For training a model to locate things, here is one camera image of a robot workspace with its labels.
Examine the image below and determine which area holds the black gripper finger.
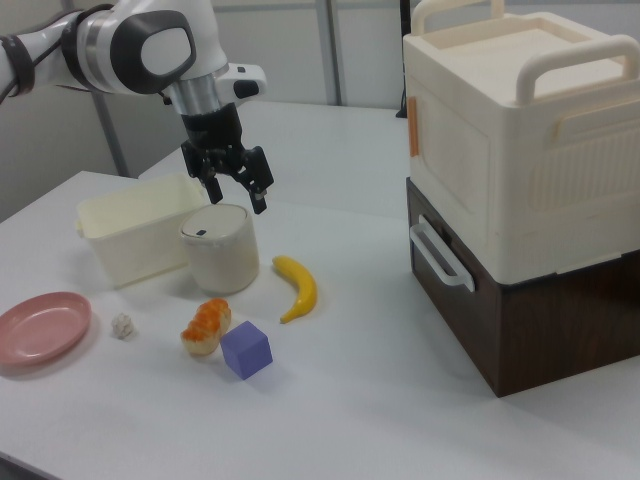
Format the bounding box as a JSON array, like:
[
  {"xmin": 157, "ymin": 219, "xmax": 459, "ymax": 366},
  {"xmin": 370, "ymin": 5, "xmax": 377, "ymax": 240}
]
[
  {"xmin": 199, "ymin": 152, "xmax": 224, "ymax": 207},
  {"xmin": 234, "ymin": 145, "xmax": 277, "ymax": 216}
]

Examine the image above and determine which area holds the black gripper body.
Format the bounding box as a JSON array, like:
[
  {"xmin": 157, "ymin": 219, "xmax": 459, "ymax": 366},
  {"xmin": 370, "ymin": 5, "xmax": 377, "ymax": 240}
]
[{"xmin": 180, "ymin": 103, "xmax": 252, "ymax": 180}]

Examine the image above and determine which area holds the small cream trash can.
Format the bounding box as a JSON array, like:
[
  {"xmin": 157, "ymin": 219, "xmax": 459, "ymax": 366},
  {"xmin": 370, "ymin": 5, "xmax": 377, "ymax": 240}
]
[{"xmin": 178, "ymin": 203, "xmax": 261, "ymax": 295}]

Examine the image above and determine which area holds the cream rectangular plastic bin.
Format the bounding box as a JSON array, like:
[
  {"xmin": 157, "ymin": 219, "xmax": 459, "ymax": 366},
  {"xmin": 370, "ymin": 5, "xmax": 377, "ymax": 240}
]
[{"xmin": 74, "ymin": 173, "xmax": 209, "ymax": 290}]

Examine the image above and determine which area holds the yellow toy banana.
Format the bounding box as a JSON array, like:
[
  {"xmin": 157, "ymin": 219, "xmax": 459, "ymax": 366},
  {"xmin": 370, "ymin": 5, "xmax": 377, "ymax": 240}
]
[{"xmin": 271, "ymin": 255, "xmax": 319, "ymax": 326}]

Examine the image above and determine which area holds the toy bread with orange glaze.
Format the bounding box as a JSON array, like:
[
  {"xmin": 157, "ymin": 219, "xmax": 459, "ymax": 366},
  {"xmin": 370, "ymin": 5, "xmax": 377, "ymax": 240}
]
[{"xmin": 179, "ymin": 298, "xmax": 234, "ymax": 358}]

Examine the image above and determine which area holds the purple cube block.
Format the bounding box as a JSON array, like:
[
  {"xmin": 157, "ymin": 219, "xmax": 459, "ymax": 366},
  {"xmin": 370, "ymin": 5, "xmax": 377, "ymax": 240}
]
[{"xmin": 220, "ymin": 320, "xmax": 275, "ymax": 383}]

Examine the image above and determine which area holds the crumpled white paper ball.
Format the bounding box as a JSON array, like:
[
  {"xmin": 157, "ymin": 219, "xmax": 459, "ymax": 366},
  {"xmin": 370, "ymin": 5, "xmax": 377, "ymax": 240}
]
[{"xmin": 110, "ymin": 312, "xmax": 140, "ymax": 342}]

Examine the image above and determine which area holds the pink plastic plate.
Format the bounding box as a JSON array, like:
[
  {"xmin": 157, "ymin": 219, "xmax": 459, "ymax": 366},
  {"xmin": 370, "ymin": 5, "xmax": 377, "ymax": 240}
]
[{"xmin": 0, "ymin": 291, "xmax": 94, "ymax": 367}]

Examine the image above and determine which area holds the white toy oven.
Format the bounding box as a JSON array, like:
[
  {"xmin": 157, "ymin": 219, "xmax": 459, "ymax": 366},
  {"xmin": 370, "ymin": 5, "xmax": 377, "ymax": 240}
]
[{"xmin": 405, "ymin": 177, "xmax": 640, "ymax": 399}]

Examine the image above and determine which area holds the orange microwave door handle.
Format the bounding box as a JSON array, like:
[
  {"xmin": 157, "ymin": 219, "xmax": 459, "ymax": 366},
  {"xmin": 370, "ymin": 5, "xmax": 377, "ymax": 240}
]
[{"xmin": 407, "ymin": 97, "xmax": 421, "ymax": 159}]

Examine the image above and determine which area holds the black pole with cable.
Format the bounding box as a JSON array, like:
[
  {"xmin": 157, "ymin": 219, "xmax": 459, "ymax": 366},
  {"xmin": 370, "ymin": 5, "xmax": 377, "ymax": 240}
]
[{"xmin": 397, "ymin": 0, "xmax": 414, "ymax": 120}]

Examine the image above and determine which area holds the white drawer handle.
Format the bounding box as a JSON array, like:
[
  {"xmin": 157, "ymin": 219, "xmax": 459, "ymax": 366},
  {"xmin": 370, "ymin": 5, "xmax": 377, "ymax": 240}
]
[{"xmin": 408, "ymin": 215, "xmax": 477, "ymax": 292}]

